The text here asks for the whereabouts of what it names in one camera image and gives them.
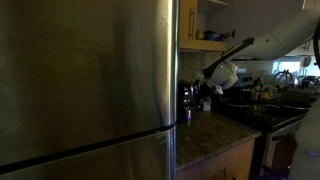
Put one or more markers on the black coffee maker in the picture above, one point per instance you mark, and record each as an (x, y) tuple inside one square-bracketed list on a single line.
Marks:
[(186, 93)]

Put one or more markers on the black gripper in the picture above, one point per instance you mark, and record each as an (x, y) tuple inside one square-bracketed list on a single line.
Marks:
[(206, 89)]

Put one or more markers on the black frying pan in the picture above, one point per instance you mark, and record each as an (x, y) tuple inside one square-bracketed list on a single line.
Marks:
[(248, 105)]

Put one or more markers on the blue box in cabinet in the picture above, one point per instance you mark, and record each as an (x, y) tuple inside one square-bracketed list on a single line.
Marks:
[(213, 36)]

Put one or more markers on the wooden upper cabinet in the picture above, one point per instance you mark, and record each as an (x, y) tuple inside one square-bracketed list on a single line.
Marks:
[(188, 33)]

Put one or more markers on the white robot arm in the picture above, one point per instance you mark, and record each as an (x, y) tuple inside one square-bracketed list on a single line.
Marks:
[(286, 36)]

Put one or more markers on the curved sink faucet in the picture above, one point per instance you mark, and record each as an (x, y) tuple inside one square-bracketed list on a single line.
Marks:
[(282, 76)]

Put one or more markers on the small white container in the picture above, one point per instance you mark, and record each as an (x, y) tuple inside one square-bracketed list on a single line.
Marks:
[(206, 104)]

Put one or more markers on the stainless steel fridge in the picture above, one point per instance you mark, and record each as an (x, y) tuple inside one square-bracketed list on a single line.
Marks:
[(83, 90)]

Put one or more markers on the yellow item in cabinet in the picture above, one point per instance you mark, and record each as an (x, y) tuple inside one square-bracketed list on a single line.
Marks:
[(200, 34)]

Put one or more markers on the black stove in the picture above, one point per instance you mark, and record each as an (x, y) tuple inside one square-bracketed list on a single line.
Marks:
[(266, 116)]

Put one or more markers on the green glass bottle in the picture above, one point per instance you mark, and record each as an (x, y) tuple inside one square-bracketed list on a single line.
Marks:
[(257, 87)]

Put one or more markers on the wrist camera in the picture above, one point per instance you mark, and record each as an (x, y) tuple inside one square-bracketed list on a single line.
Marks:
[(217, 90)]

